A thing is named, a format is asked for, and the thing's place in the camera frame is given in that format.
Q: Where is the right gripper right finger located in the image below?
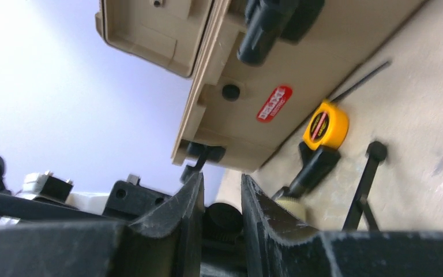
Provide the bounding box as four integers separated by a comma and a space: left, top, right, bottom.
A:
241, 174, 443, 277

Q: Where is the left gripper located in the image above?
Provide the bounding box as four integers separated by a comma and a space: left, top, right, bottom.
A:
102, 180, 172, 222

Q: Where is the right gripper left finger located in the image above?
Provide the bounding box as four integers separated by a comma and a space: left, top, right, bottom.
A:
0, 173, 204, 276

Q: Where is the cream microphone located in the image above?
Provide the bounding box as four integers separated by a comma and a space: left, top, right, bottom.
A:
275, 197, 307, 222

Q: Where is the black tripod microphone stand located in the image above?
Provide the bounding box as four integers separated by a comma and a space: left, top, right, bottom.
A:
0, 140, 388, 277

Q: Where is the black cylindrical tool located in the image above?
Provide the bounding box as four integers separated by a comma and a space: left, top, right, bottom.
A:
272, 142, 341, 200

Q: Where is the yellow tape measure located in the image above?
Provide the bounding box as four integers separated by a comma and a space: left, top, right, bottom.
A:
302, 100, 350, 151

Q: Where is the tan plastic toolbox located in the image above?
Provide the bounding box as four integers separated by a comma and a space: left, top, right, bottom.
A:
95, 1, 423, 173

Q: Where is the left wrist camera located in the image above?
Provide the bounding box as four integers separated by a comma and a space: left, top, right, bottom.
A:
11, 171, 109, 216

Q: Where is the black cable tie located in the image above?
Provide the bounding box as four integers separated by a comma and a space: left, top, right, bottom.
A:
331, 59, 392, 103

